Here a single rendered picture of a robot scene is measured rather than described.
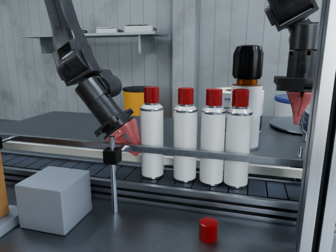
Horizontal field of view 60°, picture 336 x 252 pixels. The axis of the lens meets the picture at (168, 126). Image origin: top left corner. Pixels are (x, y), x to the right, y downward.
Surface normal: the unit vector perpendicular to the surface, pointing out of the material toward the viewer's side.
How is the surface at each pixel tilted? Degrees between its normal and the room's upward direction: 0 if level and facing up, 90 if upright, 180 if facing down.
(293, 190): 0
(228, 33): 90
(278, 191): 0
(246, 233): 0
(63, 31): 76
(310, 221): 90
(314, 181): 90
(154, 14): 90
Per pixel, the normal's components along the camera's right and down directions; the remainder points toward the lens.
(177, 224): 0.00, -0.97
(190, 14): -0.34, 0.22
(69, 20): 0.76, -0.48
